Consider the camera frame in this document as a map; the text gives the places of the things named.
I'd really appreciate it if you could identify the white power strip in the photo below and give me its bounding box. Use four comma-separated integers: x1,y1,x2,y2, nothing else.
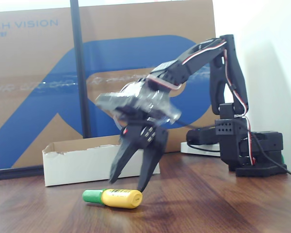
180,141,222,157

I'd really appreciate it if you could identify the black base power cable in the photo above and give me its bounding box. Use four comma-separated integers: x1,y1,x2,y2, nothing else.
251,133,291,178

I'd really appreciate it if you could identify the black metal bar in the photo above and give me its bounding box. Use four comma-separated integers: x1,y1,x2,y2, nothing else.
0,166,45,182

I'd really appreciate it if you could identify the black camera cable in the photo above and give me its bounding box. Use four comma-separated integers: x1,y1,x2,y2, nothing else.
176,118,217,132

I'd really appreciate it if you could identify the yellow bottle with green cap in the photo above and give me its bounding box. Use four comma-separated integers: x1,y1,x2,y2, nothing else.
82,188,144,210

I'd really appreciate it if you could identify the white cardboard box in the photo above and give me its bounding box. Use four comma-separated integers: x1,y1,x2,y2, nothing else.
42,132,161,187

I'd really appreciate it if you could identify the black power adapter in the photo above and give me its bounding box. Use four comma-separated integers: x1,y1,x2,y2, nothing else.
186,128,221,147

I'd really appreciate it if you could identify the tape-wrapped camera on gripper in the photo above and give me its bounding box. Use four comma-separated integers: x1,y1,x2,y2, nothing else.
95,79,182,126

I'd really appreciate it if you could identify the large brown blue cardboard carton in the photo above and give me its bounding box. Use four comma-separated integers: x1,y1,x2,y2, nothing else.
0,0,221,171

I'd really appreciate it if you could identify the black metal pole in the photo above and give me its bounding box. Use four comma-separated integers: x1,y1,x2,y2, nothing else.
69,0,92,139

